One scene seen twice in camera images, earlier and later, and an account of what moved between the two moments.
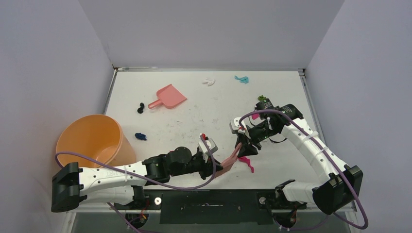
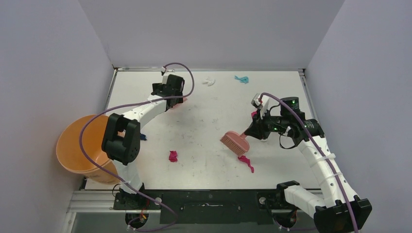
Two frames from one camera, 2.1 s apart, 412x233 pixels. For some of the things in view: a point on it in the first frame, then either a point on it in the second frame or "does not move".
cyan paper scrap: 243,79 does not move
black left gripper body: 197,163 -> 159,86
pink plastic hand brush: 228,164 -> 237,142
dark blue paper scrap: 140,136 does not move
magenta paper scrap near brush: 245,160 does not move
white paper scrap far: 209,82 does not move
